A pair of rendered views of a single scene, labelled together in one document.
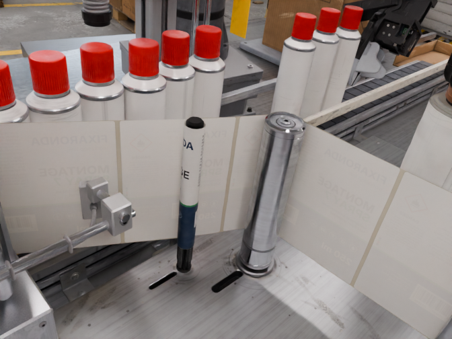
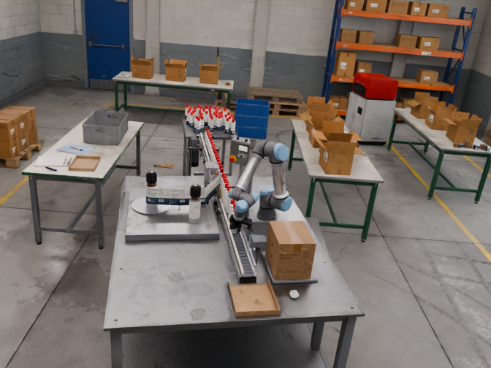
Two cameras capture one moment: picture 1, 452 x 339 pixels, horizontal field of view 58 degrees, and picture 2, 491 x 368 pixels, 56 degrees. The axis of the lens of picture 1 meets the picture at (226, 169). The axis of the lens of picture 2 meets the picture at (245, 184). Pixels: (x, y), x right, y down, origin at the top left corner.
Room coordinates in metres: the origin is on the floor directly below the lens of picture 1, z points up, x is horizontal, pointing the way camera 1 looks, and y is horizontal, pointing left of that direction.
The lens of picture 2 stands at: (2.54, -2.61, 2.57)
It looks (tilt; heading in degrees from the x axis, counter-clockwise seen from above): 23 degrees down; 125
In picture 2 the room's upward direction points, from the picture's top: 5 degrees clockwise
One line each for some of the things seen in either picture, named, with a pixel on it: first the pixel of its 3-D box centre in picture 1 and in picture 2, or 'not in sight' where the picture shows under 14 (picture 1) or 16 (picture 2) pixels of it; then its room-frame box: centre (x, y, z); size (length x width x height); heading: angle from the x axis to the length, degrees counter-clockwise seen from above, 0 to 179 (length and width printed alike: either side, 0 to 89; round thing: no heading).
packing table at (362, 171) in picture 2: not in sight; (324, 173); (0.10, 2.61, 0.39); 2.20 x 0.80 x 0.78; 127
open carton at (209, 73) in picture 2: not in sight; (210, 72); (-3.29, 4.17, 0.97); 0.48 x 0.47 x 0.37; 130
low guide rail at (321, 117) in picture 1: (348, 105); (229, 231); (0.75, -0.22, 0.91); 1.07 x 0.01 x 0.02; 138
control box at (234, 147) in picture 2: not in sight; (242, 151); (0.54, 0.14, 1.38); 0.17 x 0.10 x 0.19; 13
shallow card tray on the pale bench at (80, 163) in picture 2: not in sight; (85, 163); (-1.20, -0.08, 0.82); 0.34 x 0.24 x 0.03; 133
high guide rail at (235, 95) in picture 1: (323, 68); (240, 225); (0.80, -0.17, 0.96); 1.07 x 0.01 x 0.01; 138
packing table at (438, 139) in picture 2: not in sight; (432, 150); (0.83, 4.85, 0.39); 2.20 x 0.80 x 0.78; 127
